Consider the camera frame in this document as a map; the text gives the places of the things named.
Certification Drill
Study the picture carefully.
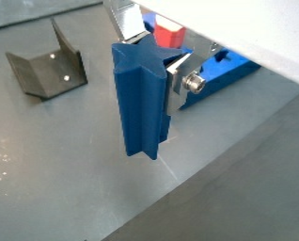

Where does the blue star prism block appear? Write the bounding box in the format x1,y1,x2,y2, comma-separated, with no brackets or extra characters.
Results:
112,34,181,160

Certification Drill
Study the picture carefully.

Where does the dark grey angled bracket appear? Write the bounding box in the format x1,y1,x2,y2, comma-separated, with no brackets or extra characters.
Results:
5,20,88,101

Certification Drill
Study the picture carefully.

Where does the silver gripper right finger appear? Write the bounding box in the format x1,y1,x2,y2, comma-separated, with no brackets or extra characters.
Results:
165,30,222,115

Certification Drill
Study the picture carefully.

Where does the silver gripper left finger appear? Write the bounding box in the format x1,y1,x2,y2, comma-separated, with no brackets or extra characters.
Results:
102,0,149,42

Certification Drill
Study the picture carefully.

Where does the red pentagon prism block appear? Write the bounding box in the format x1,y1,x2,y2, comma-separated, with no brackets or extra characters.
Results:
153,15,185,48

